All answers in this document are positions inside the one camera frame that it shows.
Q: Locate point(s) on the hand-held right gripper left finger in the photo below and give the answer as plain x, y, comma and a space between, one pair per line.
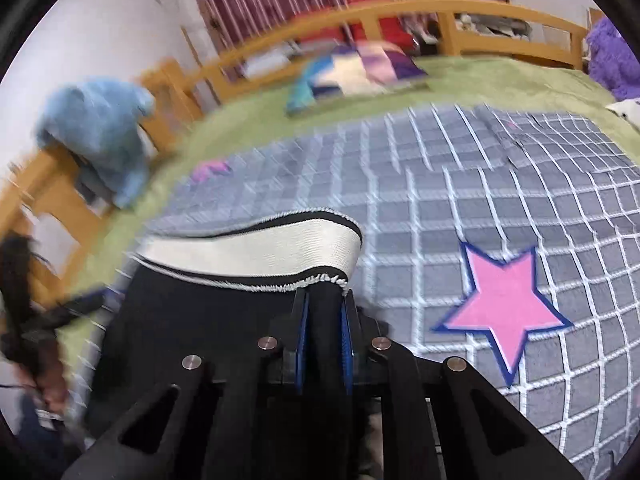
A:
301, 340

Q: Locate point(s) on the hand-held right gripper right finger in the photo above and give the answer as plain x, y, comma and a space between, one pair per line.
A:
346, 350

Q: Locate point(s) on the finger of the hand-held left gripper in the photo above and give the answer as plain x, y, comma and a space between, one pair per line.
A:
70, 312

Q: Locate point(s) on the black pants with white stripe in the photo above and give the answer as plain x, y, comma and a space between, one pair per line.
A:
200, 310

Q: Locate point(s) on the person's leg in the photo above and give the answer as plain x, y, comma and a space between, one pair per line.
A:
35, 440

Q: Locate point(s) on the grey checked blanket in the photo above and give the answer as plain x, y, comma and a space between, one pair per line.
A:
425, 185

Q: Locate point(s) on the blue plush toy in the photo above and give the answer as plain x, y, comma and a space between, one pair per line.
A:
95, 130

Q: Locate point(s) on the small pink purple item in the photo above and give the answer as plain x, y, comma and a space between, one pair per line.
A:
210, 171

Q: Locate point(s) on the green bed sheet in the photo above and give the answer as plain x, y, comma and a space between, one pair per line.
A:
500, 85

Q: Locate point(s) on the white patterned cloth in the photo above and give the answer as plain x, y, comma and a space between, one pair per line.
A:
627, 112

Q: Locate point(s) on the purple plush toy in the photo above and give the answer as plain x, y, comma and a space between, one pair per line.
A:
615, 55

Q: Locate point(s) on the wooden bed frame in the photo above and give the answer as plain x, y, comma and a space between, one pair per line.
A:
452, 35

